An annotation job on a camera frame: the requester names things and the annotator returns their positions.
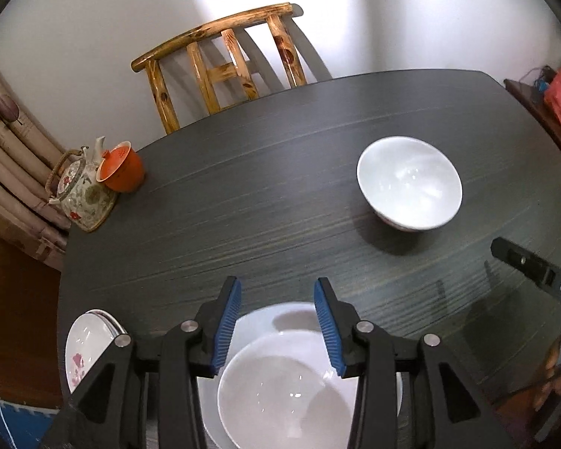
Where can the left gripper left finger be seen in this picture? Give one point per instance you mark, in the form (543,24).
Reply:
(197,348)

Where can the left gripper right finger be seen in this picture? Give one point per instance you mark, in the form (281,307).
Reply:
(356,348)

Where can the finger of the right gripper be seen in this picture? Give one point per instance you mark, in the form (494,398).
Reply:
(545,275)

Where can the large white plate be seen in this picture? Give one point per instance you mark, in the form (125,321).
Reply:
(262,322)

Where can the white bowl red rim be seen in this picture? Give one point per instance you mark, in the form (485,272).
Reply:
(281,392)

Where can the white plate pink flower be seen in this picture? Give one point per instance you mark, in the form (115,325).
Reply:
(89,336)

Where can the white floral bowl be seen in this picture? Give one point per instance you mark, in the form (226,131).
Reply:
(410,184)

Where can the person's hand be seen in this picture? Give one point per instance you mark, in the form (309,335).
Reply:
(551,374)

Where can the blue foam floor mat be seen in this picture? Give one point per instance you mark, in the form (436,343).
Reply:
(24,426)

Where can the orange lidded cup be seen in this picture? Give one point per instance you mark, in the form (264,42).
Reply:
(120,168)

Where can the floral ceramic teapot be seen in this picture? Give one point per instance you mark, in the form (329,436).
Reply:
(73,187)

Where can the beige patterned curtain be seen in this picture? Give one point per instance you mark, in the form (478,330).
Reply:
(27,153)

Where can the wooden chair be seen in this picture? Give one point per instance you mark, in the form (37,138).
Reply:
(238,67)

